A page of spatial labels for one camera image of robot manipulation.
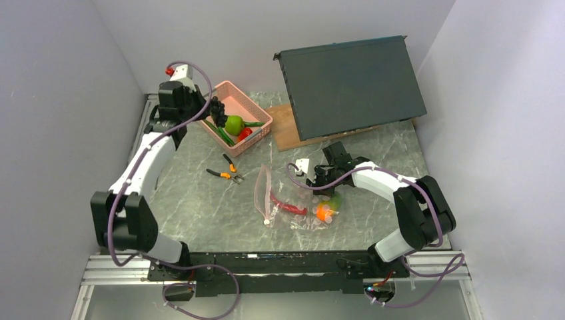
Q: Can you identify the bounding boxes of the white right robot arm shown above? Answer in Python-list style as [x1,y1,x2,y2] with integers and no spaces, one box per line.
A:
[294,142,456,277]

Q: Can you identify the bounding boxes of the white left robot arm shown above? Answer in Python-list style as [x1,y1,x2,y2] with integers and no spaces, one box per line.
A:
[90,79,209,280]

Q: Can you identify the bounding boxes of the fake black grape bunch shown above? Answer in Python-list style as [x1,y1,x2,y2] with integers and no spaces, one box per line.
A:
[209,96,228,127]

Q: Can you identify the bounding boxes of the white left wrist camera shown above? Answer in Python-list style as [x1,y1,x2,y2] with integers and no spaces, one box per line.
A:
[165,63,196,92]

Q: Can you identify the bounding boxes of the fake orange green mango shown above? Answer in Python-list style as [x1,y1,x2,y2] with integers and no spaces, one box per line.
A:
[312,192,343,223]

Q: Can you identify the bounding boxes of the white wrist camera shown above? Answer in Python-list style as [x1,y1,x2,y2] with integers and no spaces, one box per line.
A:
[294,158,311,177]
[165,63,196,92]

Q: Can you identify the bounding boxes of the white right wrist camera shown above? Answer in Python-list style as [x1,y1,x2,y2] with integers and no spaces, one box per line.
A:
[294,158,311,177]

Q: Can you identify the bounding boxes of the fake red tomato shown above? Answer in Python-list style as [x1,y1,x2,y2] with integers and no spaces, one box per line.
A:
[238,127,253,143]

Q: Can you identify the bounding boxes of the fake green cucumber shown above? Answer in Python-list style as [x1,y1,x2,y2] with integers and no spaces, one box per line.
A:
[203,119,234,147]

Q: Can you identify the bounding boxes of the brown wooden board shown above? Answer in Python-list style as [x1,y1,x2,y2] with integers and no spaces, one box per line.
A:
[266,104,415,152]

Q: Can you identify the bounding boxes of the dark grey metal chassis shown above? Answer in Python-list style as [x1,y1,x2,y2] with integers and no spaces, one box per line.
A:
[273,35,427,141]

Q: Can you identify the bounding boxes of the clear zip top bag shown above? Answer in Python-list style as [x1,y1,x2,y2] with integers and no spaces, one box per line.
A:
[253,165,343,231]

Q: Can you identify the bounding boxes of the orange handled pliers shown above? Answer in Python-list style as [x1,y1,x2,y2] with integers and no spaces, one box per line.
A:
[205,153,245,184]

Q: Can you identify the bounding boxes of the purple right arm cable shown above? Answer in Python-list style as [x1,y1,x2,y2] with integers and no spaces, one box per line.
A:
[286,162,466,309]

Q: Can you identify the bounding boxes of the aluminium side rail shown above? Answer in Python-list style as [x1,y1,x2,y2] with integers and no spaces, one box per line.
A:
[70,93,159,320]

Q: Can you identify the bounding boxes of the fake green bean pod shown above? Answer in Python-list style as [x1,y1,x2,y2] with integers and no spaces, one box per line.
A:
[243,121,265,128]

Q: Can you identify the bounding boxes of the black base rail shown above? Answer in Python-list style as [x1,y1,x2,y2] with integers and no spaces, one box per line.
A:
[147,250,408,297]

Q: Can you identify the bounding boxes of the pink plastic basket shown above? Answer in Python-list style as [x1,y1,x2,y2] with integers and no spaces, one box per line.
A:
[199,81,273,157]

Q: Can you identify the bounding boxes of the fake green chili pepper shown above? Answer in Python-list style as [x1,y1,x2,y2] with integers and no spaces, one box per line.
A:
[217,127,235,147]

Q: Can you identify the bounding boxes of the fake green lime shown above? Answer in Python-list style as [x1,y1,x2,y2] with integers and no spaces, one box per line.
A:
[224,115,244,136]

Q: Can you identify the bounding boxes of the fake red chili pepper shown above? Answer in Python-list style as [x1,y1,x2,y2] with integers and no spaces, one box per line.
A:
[270,192,308,216]

